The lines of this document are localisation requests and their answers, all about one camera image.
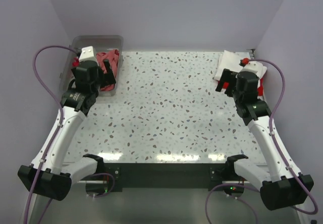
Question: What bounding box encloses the folded white t shirt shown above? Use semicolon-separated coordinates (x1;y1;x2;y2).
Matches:
214;50;267;81

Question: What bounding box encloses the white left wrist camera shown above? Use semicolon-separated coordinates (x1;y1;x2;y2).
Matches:
79;46;98;65

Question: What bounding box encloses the crumpled red t shirt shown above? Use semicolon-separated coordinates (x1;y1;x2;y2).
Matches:
72;57;80;67

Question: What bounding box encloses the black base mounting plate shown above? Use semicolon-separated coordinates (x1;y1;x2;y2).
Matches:
105;163;242;192

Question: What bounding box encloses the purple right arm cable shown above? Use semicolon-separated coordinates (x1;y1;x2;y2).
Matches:
204;59;319;224

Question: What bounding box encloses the salmon pink t shirt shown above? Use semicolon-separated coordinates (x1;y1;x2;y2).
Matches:
96;49;120;92

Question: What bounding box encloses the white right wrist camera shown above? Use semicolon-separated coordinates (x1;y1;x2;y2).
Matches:
239;58;263;78

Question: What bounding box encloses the folded red t shirt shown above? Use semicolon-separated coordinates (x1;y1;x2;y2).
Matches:
222;78;263;96

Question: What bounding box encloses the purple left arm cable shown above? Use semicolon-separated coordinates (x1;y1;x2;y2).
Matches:
23;45;81;224

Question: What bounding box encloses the clear plastic bin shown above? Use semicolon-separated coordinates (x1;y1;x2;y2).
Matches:
60;35;123;100

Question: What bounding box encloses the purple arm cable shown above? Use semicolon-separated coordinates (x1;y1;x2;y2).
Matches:
23;45;81;224
204;59;319;224

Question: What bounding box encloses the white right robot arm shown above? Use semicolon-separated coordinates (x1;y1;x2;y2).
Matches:
216;69;314;210

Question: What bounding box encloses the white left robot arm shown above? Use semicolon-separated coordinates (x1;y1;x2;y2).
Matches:
18;60;106;201

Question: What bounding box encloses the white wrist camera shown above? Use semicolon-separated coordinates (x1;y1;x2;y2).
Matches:
79;46;98;65
239;58;263;78

